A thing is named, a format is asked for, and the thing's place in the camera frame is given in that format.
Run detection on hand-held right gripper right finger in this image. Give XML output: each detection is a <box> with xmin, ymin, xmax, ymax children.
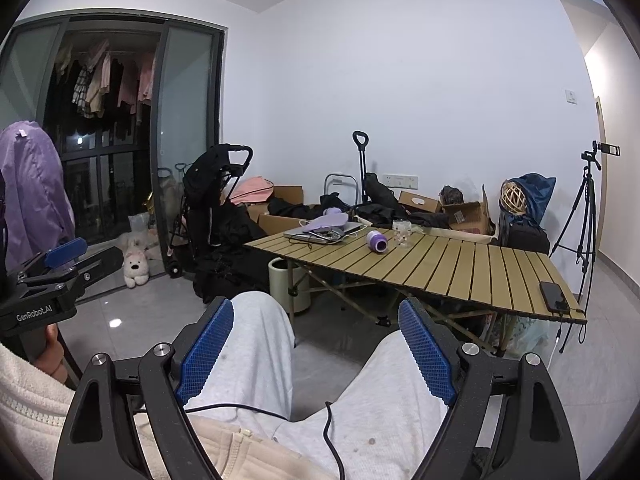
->
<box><xmin>397</xmin><ymin>296</ymin><xmax>583</xmax><ymax>480</ymax></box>

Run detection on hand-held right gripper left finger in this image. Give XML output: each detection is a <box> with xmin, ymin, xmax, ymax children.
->
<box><xmin>52</xmin><ymin>296</ymin><xmax>236</xmax><ymax>480</ymax></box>

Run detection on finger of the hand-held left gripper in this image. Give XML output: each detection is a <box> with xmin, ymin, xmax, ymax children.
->
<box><xmin>47</xmin><ymin>246</ymin><xmax>125</xmax><ymax>305</ymax></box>
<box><xmin>17</xmin><ymin>237</ymin><xmax>89</xmax><ymax>283</ymax></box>

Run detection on person's left forearm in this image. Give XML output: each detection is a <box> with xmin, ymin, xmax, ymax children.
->
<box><xmin>0</xmin><ymin>342</ymin><xmax>83</xmax><ymax>480</ymax></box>

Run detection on person's left hand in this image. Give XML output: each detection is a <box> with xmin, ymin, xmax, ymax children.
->
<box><xmin>34</xmin><ymin>324</ymin><xmax>70</xmax><ymax>390</ymax></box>

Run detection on white plush dog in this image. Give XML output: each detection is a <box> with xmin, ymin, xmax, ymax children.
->
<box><xmin>122</xmin><ymin>248</ymin><xmax>151</xmax><ymax>290</ymax></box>

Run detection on person's left leg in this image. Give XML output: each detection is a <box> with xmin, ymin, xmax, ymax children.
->
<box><xmin>182</xmin><ymin>292</ymin><xmax>297</xmax><ymax>426</ymax></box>

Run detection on person's leg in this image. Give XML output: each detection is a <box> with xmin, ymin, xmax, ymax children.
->
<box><xmin>280</xmin><ymin>332</ymin><xmax>451</xmax><ymax>480</ymax></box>
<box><xmin>182</xmin><ymin>292</ymin><xmax>297</xmax><ymax>426</ymax></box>

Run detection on person's right leg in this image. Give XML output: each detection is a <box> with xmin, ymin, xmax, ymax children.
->
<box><xmin>280</xmin><ymin>332</ymin><xmax>451</xmax><ymax>480</ymax></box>

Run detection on purple jacket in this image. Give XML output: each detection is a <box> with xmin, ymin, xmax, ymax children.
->
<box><xmin>0</xmin><ymin>120</ymin><xmax>77</xmax><ymax>272</ymax></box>

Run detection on wooden folding table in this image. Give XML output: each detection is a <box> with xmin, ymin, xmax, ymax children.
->
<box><xmin>243</xmin><ymin>227</ymin><xmax>589</xmax><ymax>357</ymax></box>

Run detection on cream fleece jacket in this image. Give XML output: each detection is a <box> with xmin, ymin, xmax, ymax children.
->
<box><xmin>132</xmin><ymin>410</ymin><xmax>346</xmax><ymax>480</ymax></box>

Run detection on black draped garment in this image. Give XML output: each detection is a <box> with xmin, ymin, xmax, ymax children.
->
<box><xmin>191</xmin><ymin>199</ymin><xmax>275</xmax><ymax>307</ymax></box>

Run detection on translucent plastic bag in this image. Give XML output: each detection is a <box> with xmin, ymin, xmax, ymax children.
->
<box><xmin>499</xmin><ymin>314</ymin><xmax>552</xmax><ymax>357</ymax></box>

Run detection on white trash bin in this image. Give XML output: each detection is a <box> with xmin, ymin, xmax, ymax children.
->
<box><xmin>268</xmin><ymin>257</ymin><xmax>312</xmax><ymax>317</ymax></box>

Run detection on large cardboard box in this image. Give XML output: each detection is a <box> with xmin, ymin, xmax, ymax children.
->
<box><xmin>247</xmin><ymin>203</ymin><xmax>328</xmax><ymax>239</ymax></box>

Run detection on black smartphone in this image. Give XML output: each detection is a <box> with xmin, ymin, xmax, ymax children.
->
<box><xmin>539</xmin><ymin>281</ymin><xmax>571</xmax><ymax>313</ymax></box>

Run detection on black stroller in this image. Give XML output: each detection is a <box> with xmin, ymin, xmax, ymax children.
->
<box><xmin>166</xmin><ymin>143</ymin><xmax>254</xmax><ymax>279</ymax></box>

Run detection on open cardboard box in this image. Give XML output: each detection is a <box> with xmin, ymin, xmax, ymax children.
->
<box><xmin>440</xmin><ymin>185</ymin><xmax>495</xmax><ymax>237</ymax></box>

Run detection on grey laptop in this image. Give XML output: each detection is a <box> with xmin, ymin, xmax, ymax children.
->
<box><xmin>283</xmin><ymin>221</ymin><xmax>364</xmax><ymax>245</ymax></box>

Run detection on open cardboard boxes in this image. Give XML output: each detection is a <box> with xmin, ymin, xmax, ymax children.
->
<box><xmin>267</xmin><ymin>172</ymin><xmax>452</xmax><ymax>230</ymax></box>

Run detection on flat cardboard box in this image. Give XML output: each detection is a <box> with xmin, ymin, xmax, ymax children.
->
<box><xmin>397</xmin><ymin>190</ymin><xmax>444</xmax><ymax>214</ymax></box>

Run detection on purple pouch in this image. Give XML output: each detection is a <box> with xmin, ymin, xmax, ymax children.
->
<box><xmin>302</xmin><ymin>210</ymin><xmax>350</xmax><ymax>234</ymax></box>

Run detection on pink bag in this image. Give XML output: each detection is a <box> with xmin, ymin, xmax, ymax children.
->
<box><xmin>229</xmin><ymin>176</ymin><xmax>276</xmax><ymax>206</ymax></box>

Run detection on small cardboard box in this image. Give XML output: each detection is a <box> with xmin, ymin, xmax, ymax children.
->
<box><xmin>272</xmin><ymin>185</ymin><xmax>305</xmax><ymax>206</ymax></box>

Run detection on row of hanging clothes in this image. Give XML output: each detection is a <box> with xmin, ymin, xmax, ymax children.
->
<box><xmin>51</xmin><ymin>39</ymin><xmax>159</xmax><ymax>122</ymax></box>

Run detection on black framed glass sliding door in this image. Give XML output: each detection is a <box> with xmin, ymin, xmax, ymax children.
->
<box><xmin>0</xmin><ymin>12</ymin><xmax>227</xmax><ymax>306</ymax></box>

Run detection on wicker ball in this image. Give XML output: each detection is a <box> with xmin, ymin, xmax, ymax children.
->
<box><xmin>500</xmin><ymin>180</ymin><xmax>530</xmax><ymax>216</ymax></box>

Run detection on blue bag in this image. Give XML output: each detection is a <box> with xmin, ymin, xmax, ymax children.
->
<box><xmin>500</xmin><ymin>172</ymin><xmax>558</xmax><ymax>233</ymax></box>

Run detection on black tripod with phone holder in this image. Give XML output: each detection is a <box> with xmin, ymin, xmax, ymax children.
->
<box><xmin>549</xmin><ymin>140</ymin><xmax>622</xmax><ymax>302</ymax></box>

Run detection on thin black cable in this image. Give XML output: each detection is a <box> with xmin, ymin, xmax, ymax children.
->
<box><xmin>132</xmin><ymin>400</ymin><xmax>348</xmax><ymax>480</ymax></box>

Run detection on white charging cable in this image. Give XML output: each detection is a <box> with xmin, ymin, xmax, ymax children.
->
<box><xmin>546</xmin><ymin>310</ymin><xmax>575</xmax><ymax>367</ymax></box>

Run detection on grey metal folding frame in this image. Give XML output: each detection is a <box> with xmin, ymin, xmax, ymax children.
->
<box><xmin>323</xmin><ymin>173</ymin><xmax>359</xmax><ymax>206</ymax></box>

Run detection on black trolley handle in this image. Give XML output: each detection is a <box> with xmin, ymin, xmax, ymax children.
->
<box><xmin>352</xmin><ymin>130</ymin><xmax>371</xmax><ymax>207</ymax></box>

